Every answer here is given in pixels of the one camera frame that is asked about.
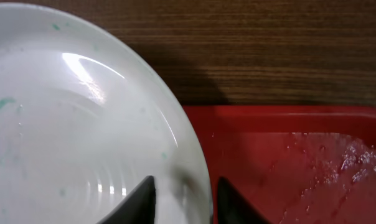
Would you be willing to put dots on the red plastic tray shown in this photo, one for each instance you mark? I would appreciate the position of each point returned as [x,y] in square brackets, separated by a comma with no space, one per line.
[293,164]

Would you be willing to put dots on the white plate top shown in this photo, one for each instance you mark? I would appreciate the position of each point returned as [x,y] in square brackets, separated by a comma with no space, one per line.
[83,121]

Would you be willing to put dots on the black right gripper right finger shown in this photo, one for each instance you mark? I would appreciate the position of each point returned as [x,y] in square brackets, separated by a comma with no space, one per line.
[233,208]

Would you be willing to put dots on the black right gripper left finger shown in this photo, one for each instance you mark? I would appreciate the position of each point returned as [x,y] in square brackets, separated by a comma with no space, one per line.
[138,207]

